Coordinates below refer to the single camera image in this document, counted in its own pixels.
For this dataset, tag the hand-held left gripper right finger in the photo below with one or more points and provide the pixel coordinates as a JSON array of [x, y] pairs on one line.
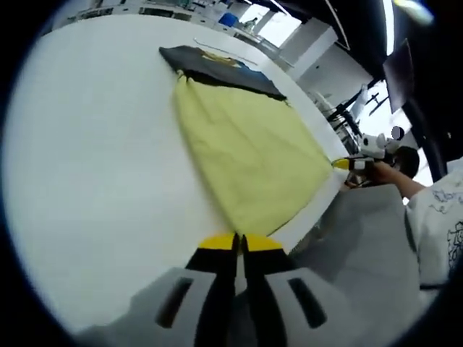
[[314, 307]]

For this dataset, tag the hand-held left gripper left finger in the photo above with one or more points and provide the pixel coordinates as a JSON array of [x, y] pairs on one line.
[[170, 300]]

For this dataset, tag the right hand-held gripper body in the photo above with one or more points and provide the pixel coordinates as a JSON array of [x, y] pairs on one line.
[[374, 148]]

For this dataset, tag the yellow blue grey garment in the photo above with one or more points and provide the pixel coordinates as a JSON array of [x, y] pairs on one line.
[[246, 152]]

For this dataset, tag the person's right hand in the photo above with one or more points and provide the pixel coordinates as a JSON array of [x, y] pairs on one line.
[[383, 173]]

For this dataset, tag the black stand rig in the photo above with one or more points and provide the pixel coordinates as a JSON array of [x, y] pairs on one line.
[[352, 112]]

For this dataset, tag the black monitor screen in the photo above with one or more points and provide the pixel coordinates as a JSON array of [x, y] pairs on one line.
[[398, 76]]

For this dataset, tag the person's white printed shirt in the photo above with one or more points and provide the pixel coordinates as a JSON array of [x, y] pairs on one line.
[[437, 224]]

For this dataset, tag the white pillar by window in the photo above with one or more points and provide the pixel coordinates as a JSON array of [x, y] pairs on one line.
[[311, 50]]

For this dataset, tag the ceiling light strip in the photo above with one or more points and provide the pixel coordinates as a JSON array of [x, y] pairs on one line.
[[388, 27]]

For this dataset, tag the blue container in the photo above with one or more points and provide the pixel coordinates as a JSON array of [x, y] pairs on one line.
[[228, 19]]

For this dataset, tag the white workbench shelving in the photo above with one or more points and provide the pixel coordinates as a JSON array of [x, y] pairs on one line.
[[162, 9]]

